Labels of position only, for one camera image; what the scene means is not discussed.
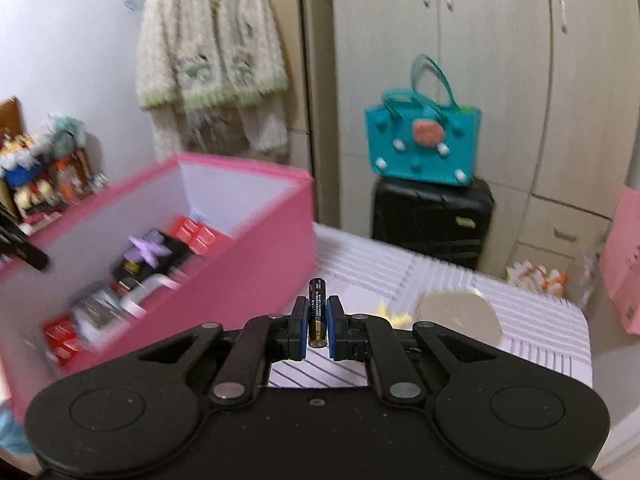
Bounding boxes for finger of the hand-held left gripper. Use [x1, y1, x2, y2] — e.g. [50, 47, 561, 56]
[0, 207, 50, 273]

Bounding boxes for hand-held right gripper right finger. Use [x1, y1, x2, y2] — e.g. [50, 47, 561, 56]
[326, 296, 501, 405]

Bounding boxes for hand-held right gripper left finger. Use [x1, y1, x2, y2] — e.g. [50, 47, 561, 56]
[135, 296, 309, 407]

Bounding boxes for black and gold battery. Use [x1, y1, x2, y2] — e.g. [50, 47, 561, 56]
[307, 276, 328, 350]

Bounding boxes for pink cardboard box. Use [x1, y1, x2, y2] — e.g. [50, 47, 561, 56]
[0, 152, 316, 418]

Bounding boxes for purple star hair clip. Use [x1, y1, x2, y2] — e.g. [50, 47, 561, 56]
[129, 230, 168, 268]

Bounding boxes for yellow hair clip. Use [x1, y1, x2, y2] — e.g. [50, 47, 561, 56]
[372, 301, 413, 328]

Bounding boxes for blue and white plush toy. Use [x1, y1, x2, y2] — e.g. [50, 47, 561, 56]
[0, 132, 53, 221]

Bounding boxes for snack packets on cabinet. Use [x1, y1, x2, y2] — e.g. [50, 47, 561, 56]
[52, 147, 108, 201]

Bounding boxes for grey plush toy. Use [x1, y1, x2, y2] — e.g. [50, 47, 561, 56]
[47, 115, 88, 153]

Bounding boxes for gold heart-shaped box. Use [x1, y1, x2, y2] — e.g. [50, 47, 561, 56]
[417, 287, 502, 347]

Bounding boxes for wooden cabinet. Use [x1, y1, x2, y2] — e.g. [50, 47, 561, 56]
[0, 97, 23, 148]

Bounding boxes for black suitcase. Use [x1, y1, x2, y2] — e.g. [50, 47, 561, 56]
[371, 176, 496, 272]

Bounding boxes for striped tablecloth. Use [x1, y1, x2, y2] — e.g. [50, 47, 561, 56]
[267, 222, 596, 391]

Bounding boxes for teal felt handbag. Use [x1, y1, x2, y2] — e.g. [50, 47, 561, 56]
[363, 54, 482, 188]

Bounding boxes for cream fluffy pants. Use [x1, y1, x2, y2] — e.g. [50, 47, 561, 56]
[150, 95, 291, 163]

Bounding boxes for orange and white snack packets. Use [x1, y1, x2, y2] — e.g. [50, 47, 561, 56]
[505, 260, 568, 296]

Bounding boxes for pink paper bag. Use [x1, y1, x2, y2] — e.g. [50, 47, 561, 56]
[597, 185, 640, 336]

